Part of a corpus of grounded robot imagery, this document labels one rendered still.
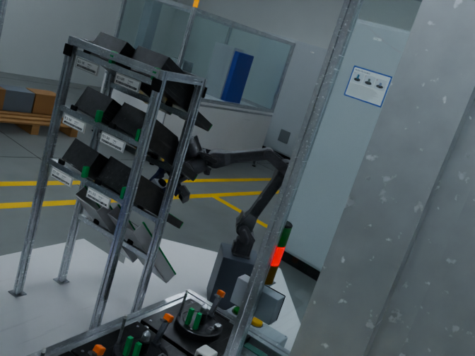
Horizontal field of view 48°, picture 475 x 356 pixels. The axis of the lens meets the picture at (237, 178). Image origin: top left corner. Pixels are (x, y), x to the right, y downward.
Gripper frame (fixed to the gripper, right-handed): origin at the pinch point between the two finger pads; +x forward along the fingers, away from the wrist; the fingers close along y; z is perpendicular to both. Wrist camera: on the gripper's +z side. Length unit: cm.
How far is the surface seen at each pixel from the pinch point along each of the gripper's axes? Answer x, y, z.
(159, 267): 14.8, 25.7, 0.6
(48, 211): 22, -137, -260
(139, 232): 17.3, 18.1, 16.6
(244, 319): 10, 57, 35
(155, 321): 24.8, 41.0, 6.9
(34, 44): -120, -651, -641
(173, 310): 17.8, 39.6, 0.3
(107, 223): 22.7, 7.2, 7.2
